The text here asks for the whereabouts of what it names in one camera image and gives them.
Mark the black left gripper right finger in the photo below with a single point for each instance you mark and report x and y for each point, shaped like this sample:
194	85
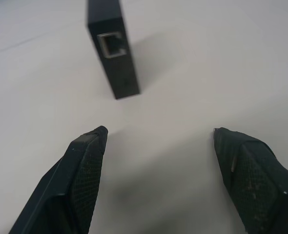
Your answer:
258	185

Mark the small black box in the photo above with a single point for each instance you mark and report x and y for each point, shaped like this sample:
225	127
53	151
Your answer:
114	53

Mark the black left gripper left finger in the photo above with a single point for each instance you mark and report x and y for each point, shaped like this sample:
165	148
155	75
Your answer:
68	185

